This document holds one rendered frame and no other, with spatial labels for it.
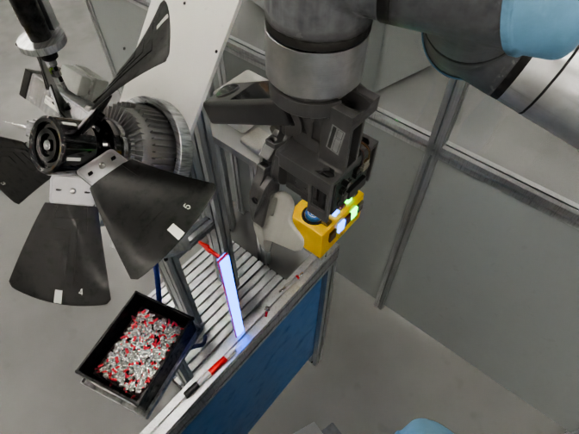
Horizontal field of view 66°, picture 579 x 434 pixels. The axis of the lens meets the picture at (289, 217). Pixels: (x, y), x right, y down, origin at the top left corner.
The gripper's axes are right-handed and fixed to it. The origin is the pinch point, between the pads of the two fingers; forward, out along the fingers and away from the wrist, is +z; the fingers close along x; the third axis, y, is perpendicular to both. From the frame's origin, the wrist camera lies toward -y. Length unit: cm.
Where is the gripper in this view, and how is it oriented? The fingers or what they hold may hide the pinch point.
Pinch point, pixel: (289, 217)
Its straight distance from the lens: 51.4
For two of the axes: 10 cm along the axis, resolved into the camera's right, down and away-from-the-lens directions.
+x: 6.5, -6.0, 4.7
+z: -0.2, 6.1, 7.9
